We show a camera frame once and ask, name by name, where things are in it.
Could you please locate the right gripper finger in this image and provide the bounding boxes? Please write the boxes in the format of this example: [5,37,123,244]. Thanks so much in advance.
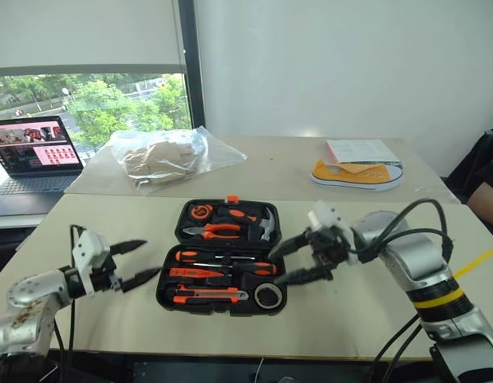
[267,231,312,260]
[274,265,335,286]

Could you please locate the white paper booklet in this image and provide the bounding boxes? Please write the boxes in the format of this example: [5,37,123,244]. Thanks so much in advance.
[325,138,403,166]

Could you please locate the orange voltage tester pen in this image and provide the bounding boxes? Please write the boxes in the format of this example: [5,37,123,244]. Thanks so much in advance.
[168,267,226,279]

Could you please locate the claw hammer with orange grip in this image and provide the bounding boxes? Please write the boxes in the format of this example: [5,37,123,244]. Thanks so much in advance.
[226,206,278,242]

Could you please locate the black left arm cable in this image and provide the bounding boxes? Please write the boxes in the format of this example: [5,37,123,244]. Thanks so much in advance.
[52,223,89,383]

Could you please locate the orange black tape measure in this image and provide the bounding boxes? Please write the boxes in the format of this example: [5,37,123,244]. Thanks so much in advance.
[190,203,213,221]

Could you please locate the orange handled pliers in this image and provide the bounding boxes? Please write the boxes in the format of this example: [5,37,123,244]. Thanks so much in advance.
[182,223,242,242]

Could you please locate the yellow canvas shoe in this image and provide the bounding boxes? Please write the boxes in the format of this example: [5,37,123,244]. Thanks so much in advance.
[310,158,405,193]

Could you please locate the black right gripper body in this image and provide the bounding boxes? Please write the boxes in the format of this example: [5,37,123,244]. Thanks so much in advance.
[306,227,350,270]

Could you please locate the clear bag of cardboard pieces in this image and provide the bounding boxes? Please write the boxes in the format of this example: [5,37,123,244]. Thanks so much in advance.
[83,125,248,197]

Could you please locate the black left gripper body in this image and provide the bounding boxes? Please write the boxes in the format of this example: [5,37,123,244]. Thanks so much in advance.
[90,255,124,294]

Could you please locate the orange black utility knife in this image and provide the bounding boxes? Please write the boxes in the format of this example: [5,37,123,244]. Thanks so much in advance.
[172,283,250,306]

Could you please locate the yellow tape strip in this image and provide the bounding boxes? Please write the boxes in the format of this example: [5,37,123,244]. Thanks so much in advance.
[412,247,493,310]

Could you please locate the open laptop computer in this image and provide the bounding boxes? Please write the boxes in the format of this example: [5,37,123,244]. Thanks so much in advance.
[0,115,85,217]

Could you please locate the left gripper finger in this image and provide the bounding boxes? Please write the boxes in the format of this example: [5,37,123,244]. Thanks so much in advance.
[120,267,164,294]
[109,239,148,258]

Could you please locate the black electrical tape roll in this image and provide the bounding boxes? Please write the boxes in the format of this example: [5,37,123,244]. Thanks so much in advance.
[253,282,283,310]

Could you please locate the black window frame post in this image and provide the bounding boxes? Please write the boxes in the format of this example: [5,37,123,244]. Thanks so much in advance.
[177,0,208,129]

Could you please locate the glass window pane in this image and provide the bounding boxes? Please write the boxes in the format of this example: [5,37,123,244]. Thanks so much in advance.
[0,72,194,159]

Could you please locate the white roller blind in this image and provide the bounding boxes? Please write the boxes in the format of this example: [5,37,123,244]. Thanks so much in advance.
[0,0,188,77]

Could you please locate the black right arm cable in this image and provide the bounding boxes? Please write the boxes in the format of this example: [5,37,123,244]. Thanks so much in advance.
[347,198,456,383]

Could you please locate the black tool case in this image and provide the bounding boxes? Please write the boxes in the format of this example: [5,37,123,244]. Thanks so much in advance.
[155,194,289,318]

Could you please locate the person in black shirt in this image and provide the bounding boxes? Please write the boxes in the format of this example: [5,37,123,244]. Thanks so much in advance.
[445,119,493,237]

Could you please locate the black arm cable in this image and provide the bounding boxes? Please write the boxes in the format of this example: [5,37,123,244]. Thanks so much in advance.
[347,198,456,383]
[52,223,89,383]

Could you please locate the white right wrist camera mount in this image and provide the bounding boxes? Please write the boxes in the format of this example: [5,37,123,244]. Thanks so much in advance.
[306,199,357,267]

